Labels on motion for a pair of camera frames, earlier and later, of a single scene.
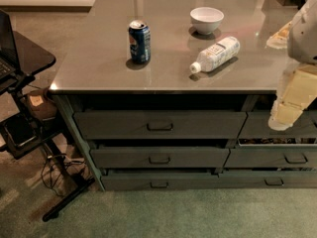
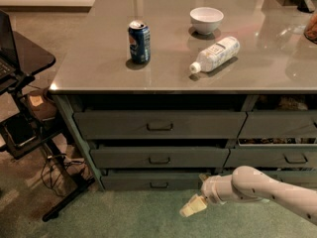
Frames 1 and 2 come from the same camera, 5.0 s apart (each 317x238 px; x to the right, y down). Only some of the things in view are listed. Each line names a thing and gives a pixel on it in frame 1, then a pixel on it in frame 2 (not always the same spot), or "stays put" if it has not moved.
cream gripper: [303, 39] to [209, 189]
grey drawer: [256, 126] stays put
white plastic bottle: [216, 56] stays put
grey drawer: [270, 158] stays put
